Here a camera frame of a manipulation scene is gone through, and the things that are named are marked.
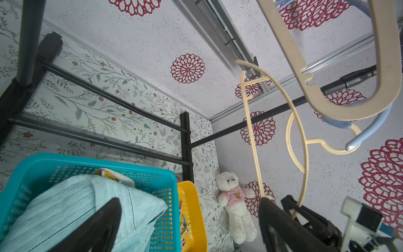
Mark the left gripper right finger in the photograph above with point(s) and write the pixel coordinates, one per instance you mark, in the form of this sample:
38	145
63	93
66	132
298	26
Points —
282	232

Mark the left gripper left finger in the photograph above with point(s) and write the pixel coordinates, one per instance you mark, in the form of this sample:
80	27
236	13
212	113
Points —
97	233

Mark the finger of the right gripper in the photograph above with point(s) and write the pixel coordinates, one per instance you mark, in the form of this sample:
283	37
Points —
321	228

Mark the teal plain towel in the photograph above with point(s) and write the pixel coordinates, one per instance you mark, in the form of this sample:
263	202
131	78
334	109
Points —
56	213

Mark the yellow striped towel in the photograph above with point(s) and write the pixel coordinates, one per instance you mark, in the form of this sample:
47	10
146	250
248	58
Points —
116	176

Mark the pink clothespin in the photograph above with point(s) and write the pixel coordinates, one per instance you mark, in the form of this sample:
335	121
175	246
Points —
184	225

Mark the light blue hanger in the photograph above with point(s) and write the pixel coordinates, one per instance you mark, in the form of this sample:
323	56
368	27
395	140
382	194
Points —
344	82

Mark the cream plastic hanger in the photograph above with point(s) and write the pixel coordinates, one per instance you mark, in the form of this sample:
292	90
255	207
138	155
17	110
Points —
388	62

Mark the white teddy bear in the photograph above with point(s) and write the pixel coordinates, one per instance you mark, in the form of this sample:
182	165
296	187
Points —
232	198

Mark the yellow plastic tray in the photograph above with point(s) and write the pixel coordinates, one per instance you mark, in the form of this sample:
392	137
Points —
196	237

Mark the teal plastic basket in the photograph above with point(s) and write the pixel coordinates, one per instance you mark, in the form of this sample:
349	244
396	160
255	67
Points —
40	172

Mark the black clothes rack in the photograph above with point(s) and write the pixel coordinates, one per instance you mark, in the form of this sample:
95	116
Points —
61	103

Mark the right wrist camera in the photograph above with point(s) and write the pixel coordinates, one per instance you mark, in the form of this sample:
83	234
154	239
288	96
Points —
372	229

